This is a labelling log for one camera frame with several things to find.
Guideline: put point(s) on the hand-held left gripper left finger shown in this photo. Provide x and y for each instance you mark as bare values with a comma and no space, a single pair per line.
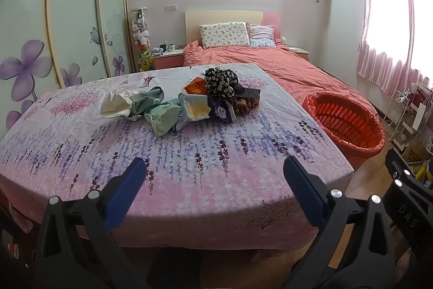
126,194

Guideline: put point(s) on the black textured box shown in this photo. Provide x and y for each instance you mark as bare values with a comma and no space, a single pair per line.
248,93

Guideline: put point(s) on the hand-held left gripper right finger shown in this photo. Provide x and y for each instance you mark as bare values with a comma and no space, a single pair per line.
304,190

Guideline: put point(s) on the pink striped pillow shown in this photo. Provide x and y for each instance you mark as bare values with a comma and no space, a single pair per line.
261,35

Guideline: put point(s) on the beige pink bed headboard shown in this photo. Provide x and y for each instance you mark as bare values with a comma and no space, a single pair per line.
223,17

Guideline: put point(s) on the pink curtain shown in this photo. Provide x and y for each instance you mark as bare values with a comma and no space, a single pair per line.
385,21

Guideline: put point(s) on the clear tube of plush toys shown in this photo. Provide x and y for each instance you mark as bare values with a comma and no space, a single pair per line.
140,31

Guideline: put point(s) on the brown cardboard box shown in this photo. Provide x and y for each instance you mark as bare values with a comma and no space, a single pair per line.
416,152

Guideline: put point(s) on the floral tablecloth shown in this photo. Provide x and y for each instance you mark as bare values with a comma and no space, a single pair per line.
135,153

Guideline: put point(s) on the orange plastic basket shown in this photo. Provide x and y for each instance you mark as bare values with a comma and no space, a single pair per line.
338,119

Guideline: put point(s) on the floral sliding door wardrobe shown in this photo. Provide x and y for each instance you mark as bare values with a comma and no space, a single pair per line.
74,4

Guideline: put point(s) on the brown crinkled wrapper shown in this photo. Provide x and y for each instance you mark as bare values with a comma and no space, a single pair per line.
245,106

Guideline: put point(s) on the floral print pillow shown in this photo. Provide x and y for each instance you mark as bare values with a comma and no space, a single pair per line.
223,35

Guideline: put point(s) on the orange laundry basket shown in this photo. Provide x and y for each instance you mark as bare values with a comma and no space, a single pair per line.
363,153

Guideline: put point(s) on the white wall switch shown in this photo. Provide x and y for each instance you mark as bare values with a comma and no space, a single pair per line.
171,7

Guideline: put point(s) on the pink white nightstand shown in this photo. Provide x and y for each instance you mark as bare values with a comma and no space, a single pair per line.
299,52
167,61

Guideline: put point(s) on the bed with pink duvet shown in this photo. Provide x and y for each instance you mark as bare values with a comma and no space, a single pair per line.
287,69

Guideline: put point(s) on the black white floral cloth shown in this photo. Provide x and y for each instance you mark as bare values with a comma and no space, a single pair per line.
220,80

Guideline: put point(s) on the navy blue packet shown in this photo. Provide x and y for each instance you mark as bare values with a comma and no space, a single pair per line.
221,109

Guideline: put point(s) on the orange snack packet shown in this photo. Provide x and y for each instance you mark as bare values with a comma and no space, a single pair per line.
195,86

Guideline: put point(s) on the white mug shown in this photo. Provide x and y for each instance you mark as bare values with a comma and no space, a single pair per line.
170,48

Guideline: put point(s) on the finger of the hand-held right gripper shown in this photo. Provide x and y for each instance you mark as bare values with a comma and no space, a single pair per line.
395,163

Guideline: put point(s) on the yellow green plush toy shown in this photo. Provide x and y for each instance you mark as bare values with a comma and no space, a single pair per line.
144,60

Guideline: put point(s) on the white yellow snack packet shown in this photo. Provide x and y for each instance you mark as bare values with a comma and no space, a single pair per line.
196,109

